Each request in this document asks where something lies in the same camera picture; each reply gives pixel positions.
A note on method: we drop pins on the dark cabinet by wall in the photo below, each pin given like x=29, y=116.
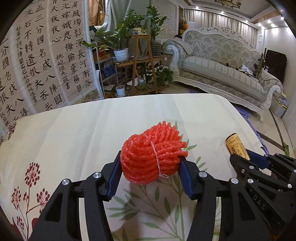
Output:
x=276, y=63

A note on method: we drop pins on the floral cream tablecloth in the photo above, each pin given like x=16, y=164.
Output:
x=75, y=141

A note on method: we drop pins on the red foam fruit net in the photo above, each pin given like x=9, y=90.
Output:
x=152, y=154

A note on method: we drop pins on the grey ornate sofa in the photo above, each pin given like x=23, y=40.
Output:
x=219, y=61

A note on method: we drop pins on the gold label small bottle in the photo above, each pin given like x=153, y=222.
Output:
x=235, y=146

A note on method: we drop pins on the tall green potted plant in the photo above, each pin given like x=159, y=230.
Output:
x=156, y=23

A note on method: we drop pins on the wooden plant stand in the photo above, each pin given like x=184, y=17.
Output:
x=139, y=71

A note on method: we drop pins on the purple cloth on floor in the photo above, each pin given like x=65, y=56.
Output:
x=246, y=115

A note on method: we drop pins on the window curtains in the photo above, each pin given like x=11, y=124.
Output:
x=208, y=19

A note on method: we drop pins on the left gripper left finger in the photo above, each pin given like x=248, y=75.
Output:
x=59, y=219

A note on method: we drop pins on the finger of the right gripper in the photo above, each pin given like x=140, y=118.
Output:
x=248, y=170
x=280, y=165

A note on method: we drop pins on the ceiling chandelier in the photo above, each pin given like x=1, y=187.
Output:
x=230, y=3

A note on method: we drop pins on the green rag on floor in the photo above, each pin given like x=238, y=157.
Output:
x=286, y=149

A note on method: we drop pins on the grey storage box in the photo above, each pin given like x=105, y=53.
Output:
x=279, y=106

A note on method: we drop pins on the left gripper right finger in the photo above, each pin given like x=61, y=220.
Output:
x=221, y=206

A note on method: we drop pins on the small white floor pot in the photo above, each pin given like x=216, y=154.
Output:
x=120, y=91

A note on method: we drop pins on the potted plant white pot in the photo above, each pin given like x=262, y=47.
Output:
x=117, y=40

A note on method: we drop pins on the calligraphy folding screen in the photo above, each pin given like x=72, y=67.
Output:
x=45, y=64

